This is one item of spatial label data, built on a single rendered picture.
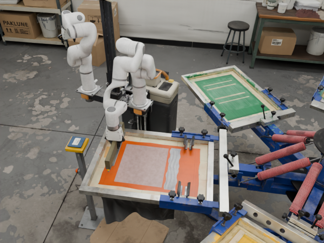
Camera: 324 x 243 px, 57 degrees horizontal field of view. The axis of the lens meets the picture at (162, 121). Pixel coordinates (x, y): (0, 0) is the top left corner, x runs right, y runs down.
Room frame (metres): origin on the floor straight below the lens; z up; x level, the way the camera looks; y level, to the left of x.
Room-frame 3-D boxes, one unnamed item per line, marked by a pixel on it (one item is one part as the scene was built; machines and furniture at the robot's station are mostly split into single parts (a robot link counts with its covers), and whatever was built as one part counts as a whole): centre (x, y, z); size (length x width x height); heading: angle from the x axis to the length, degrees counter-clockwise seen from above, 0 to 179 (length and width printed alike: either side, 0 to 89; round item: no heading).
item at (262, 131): (1.75, -0.75, 0.90); 1.24 x 0.06 x 0.06; 22
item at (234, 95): (2.02, -0.64, 1.05); 1.08 x 0.61 x 0.23; 22
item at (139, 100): (1.78, 0.16, 1.21); 0.16 x 0.13 x 0.15; 158
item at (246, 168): (1.24, -0.50, 1.02); 0.17 x 0.06 x 0.05; 82
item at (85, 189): (1.32, 0.05, 0.97); 0.79 x 0.58 x 0.04; 82
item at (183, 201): (1.01, -0.15, 0.98); 0.30 x 0.05 x 0.07; 82
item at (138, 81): (1.76, 0.16, 1.37); 0.13 x 0.10 x 0.16; 73
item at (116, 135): (1.35, 0.29, 1.21); 0.10 x 0.07 x 0.11; 82
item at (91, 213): (1.51, 0.60, 0.48); 0.22 x 0.22 x 0.96; 82
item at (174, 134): (1.56, -0.22, 0.98); 0.30 x 0.05 x 0.07; 82
